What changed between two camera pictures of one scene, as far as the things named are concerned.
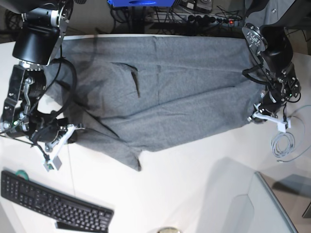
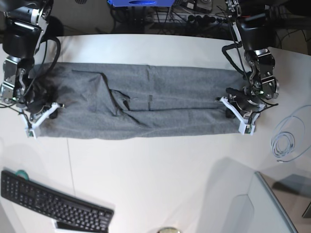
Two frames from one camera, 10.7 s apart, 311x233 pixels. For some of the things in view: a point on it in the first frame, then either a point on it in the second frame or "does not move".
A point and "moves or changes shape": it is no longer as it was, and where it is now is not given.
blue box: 141,3 does not move
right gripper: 271,110 → 247,111
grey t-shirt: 129,94 moves or changes shape
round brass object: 169,229 does not move
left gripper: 47,130 → 32,117
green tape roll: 22,173 does not move
